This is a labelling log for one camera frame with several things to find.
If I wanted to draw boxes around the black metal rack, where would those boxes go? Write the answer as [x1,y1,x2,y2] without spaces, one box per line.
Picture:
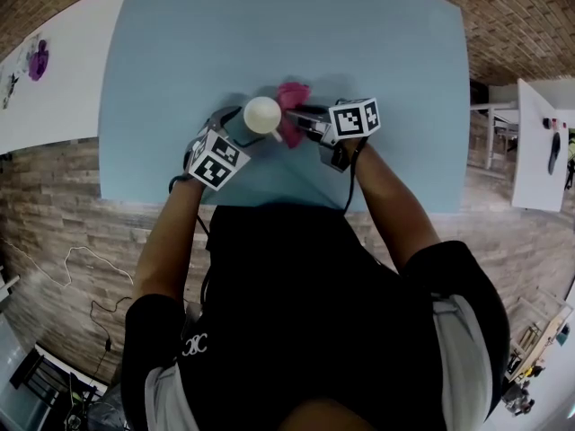
[8,347,98,421]

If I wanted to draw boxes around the black floor cable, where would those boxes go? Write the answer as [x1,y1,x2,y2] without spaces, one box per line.
[89,296,132,376]

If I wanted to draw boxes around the person's right forearm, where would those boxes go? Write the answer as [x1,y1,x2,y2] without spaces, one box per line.
[354,141,441,273]

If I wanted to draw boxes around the light wooden rack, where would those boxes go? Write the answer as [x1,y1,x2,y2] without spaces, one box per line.
[507,285,575,381]

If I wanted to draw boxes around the person's black and grey shirt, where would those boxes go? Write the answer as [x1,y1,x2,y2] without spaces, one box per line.
[121,204,511,431]

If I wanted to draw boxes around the purple crumpled cloth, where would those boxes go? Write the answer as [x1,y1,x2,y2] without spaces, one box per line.
[27,39,49,82]

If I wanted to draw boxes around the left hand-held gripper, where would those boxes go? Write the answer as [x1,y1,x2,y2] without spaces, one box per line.
[182,105,267,191]

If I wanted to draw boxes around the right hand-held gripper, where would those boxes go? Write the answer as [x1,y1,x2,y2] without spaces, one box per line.
[286,97,382,173]

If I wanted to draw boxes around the person's left forearm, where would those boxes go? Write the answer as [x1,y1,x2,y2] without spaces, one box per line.
[133,175,215,304]

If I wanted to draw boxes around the pile of small trinkets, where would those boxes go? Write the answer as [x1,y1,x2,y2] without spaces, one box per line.
[2,73,19,110]

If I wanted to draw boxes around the white cup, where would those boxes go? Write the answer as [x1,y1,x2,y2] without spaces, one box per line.
[243,96,284,143]

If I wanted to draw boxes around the white desk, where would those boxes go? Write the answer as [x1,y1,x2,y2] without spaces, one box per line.
[469,77,575,213]

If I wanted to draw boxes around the white floor cable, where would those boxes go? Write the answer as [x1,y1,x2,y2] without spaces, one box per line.
[0,238,136,286]

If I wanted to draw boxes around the black elongated insole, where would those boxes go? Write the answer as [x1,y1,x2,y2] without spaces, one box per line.
[547,132,562,176]

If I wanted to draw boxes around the pink cloth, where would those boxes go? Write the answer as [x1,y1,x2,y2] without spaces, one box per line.
[276,82,313,149]

